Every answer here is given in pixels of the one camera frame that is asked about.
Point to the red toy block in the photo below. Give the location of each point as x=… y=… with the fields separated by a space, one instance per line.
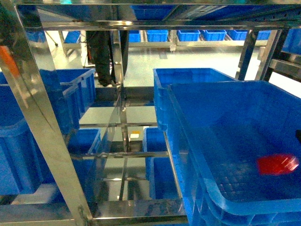
x=277 y=164

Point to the steel shelf rack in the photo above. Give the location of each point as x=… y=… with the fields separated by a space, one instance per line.
x=34 y=82

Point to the large blue bin front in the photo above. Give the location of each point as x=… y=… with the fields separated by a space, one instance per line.
x=216 y=132

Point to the person black trousers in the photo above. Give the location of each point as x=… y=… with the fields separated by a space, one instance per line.
x=100 y=49

